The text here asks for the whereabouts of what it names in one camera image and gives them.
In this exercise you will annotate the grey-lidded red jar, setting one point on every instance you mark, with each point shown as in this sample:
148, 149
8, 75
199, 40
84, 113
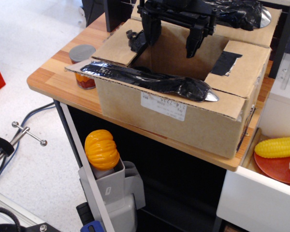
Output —
78, 54

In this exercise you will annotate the metal clamp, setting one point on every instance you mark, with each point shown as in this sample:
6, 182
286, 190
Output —
8, 148

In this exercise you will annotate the grey plastic holder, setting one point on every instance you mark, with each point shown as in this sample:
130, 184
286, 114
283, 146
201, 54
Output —
114, 196

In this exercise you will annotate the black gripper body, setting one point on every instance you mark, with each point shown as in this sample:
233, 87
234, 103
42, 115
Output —
185, 13

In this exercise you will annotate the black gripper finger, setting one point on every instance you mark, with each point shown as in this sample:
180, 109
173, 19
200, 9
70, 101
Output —
151, 27
197, 33

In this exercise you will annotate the orange plate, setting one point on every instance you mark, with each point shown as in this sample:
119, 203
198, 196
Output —
275, 168

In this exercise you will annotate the orange plastic pumpkin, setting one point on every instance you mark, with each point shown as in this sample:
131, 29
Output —
101, 151

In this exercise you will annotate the yellow plastic corn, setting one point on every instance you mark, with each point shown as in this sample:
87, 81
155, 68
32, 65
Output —
273, 148

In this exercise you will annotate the white drawer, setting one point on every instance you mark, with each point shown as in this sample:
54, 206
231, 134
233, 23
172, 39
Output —
250, 200

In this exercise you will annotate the wooden table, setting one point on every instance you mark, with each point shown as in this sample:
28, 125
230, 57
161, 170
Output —
53, 81

